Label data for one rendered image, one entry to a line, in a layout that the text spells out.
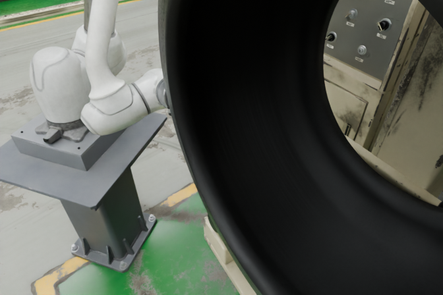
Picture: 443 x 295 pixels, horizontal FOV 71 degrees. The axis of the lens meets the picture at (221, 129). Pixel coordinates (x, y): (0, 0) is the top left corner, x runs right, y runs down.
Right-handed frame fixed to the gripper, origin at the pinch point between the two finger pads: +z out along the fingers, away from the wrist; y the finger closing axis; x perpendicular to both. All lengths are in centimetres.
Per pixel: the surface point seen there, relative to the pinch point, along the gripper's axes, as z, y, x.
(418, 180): 28.9, 26.8, 13.7
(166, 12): 16.3, -12.8, -23.7
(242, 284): 17.9, -9.1, 27.0
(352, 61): -16, 64, 5
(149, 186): -104, 0, 78
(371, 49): -9, 64, 1
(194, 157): 13.4, -12.0, -1.2
